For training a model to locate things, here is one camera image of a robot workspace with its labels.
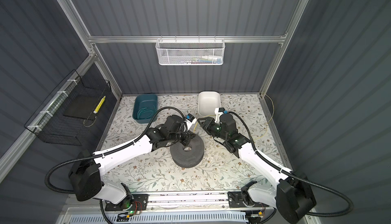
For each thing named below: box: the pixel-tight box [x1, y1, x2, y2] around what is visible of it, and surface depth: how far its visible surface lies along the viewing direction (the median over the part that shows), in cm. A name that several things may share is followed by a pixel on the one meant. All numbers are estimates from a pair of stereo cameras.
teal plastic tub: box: [132, 93, 158, 124], surface depth 108 cm
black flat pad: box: [63, 95, 102, 121], surface depth 77 cm
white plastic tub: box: [198, 90, 222, 117], surface depth 118 cm
